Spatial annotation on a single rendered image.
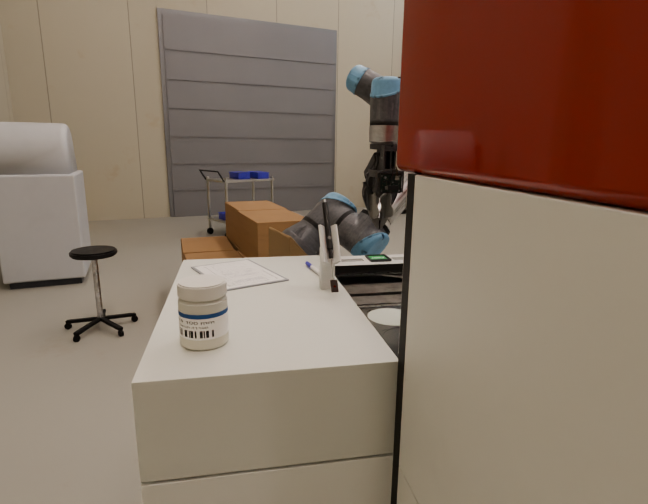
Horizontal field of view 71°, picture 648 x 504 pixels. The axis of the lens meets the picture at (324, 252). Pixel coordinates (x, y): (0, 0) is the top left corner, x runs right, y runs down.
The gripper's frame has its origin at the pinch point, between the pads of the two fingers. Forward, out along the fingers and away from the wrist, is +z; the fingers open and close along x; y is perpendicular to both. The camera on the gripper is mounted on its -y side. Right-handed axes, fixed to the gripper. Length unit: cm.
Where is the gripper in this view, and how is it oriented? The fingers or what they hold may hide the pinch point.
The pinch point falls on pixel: (378, 223)
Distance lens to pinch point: 120.0
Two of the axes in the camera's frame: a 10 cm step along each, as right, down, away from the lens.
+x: 9.8, -0.4, 2.1
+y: 2.1, 2.3, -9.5
